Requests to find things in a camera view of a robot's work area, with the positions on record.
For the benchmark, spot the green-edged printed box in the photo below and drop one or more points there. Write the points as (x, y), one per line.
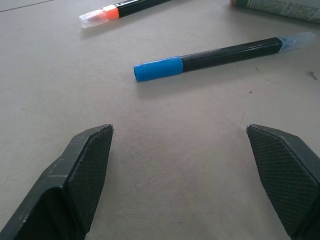
(280, 7)

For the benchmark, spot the blue-capped black marker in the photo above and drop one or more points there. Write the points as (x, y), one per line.
(212, 60)

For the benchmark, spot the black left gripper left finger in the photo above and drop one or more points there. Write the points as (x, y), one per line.
(75, 180)

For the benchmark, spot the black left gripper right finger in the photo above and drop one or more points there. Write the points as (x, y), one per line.
(287, 175)

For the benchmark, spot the orange-tipped black marker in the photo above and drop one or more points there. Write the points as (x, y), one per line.
(117, 11)

